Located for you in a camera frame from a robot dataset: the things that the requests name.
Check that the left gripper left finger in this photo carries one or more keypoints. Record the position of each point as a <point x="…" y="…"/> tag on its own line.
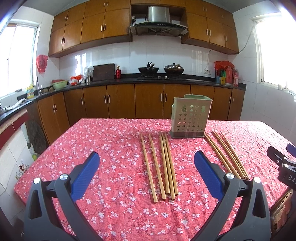
<point x="41" y="219"/>

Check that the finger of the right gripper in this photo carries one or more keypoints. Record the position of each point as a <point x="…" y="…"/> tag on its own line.
<point x="277" y="157"/>
<point x="291" y="149"/>

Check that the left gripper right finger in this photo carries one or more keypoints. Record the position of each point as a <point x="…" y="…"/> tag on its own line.
<point x="252" y="221"/>

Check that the lower wooden kitchen cabinets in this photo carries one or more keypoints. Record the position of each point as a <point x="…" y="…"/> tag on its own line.
<point x="56" y="113"/>

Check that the red bag and bottles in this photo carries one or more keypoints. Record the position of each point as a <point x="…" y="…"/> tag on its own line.
<point x="225" y="73"/>

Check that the red floral tablecloth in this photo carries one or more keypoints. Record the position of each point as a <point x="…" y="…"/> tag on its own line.
<point x="118" y="203"/>

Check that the beige perforated utensil holder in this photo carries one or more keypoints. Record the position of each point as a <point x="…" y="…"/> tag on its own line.
<point x="189" y="116"/>

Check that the black countertop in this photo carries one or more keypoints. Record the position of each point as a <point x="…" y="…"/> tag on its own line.
<point x="127" y="79"/>

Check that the yellow detergent bottle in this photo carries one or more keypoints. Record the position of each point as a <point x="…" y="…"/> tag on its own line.
<point x="30" y="92"/>

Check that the green basin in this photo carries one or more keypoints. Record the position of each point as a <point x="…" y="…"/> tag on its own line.
<point x="59" y="84"/>

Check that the lidded dark pot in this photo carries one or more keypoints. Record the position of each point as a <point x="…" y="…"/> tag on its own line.
<point x="174" y="69"/>

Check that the red white plastic bag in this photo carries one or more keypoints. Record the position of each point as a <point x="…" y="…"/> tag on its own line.
<point x="75" y="80"/>

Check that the black wok on stove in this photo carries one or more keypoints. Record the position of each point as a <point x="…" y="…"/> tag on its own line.
<point x="149" y="70"/>

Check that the red hanging plastic bag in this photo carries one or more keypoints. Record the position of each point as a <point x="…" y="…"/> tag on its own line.
<point x="41" y="63"/>

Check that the dark cutting board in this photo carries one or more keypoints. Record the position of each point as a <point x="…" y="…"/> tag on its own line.
<point x="104" y="72"/>

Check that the red bottle on counter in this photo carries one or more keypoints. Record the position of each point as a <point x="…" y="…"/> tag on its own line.
<point x="118" y="72"/>

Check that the steel range hood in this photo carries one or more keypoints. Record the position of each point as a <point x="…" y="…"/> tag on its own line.
<point x="147" y="19"/>

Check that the upper wooden wall cabinets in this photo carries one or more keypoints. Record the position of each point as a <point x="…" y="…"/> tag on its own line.
<point x="95" y="23"/>

